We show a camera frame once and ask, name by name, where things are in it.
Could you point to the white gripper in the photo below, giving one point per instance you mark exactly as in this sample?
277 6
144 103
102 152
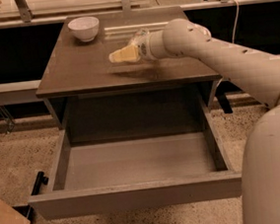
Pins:
143 48

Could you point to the clear plastic water bottle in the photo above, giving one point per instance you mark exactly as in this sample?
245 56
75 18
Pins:
139 45

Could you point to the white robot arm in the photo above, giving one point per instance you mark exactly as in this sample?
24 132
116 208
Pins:
255 72

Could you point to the grey cabinet with glossy top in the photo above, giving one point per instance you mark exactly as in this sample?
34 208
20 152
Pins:
93 69

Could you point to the open grey top drawer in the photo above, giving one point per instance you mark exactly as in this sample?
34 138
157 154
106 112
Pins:
135 151

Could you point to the white ceramic bowl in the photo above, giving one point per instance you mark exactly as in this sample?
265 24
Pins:
85 28

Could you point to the black table leg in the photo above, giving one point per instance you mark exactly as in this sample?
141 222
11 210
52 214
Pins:
222 98

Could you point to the grey metal railing beam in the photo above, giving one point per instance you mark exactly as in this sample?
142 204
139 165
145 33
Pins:
19 93

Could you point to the black floor bracket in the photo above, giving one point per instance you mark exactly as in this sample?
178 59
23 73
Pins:
41 179

